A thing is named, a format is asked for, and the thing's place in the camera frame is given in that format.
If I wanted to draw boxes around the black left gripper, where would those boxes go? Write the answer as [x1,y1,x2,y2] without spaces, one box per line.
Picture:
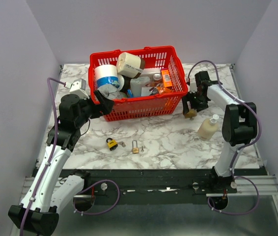
[75,89,115,128]

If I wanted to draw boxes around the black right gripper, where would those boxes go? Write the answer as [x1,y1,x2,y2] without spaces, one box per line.
[181,90,208,115]

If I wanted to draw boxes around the large brass padlock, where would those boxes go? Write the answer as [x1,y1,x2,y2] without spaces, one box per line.
[184,109,197,120]

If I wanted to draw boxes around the yellow padlock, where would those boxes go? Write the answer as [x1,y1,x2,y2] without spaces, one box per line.
[106,138,118,151]

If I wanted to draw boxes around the small silver keys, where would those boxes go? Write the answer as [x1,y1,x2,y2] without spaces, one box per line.
[118,142,126,148]

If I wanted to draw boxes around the small brass padlock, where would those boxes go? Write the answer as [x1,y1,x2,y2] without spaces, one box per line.
[132,140,139,154]

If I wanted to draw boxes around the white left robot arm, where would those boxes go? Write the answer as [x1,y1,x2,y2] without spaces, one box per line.
[8,90,114,236]

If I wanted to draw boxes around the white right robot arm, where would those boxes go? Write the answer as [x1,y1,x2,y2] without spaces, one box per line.
[182,71,257,193]

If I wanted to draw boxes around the grey wrapped roll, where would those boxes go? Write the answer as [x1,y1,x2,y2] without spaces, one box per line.
[98,85,127,100]

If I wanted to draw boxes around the blue flat box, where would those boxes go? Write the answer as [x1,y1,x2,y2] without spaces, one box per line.
[127,89,134,98]

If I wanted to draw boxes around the cream soap pump bottle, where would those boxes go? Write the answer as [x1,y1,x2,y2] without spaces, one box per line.
[197,114,220,141]

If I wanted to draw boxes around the white blue paper roll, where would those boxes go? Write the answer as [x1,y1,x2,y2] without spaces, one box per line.
[94,64,124,90]

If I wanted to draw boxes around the orange box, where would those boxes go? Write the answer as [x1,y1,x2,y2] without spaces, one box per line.
[161,69,173,89]

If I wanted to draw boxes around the orange snack packet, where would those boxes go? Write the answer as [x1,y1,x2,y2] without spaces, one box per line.
[147,83,173,95]

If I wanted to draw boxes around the white marbled container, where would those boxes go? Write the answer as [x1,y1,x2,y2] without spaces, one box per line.
[130,76,151,97]

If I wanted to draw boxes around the jar with metal lid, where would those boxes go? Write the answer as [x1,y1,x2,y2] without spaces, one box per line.
[153,73,162,82]

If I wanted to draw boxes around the beige paper roll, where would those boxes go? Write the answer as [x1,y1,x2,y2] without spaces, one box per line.
[116,52,145,79]

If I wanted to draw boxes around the red plastic shopping basket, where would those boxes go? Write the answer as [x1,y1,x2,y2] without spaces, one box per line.
[87,45,189,122]

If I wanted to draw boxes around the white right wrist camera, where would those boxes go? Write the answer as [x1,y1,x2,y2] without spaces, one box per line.
[186,78,197,93]

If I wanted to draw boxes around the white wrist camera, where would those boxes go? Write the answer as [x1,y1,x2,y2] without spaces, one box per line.
[64,79,89,100]
[186,78,197,93]

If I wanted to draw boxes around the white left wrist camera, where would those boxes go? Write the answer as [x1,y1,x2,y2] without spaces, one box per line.
[64,79,89,100]

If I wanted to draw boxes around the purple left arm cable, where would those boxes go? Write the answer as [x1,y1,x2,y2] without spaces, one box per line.
[18,77,67,236]

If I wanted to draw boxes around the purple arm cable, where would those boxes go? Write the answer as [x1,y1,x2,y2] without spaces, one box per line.
[187,60,263,216]
[18,77,67,236]

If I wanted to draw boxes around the black mounting base rail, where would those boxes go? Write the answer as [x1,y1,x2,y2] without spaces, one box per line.
[80,169,237,206]

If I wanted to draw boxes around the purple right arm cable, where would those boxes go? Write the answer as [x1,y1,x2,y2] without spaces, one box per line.
[187,60,263,216]

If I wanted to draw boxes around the right aluminium extrusion rail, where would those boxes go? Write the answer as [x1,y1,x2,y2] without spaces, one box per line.
[206,175,278,197]

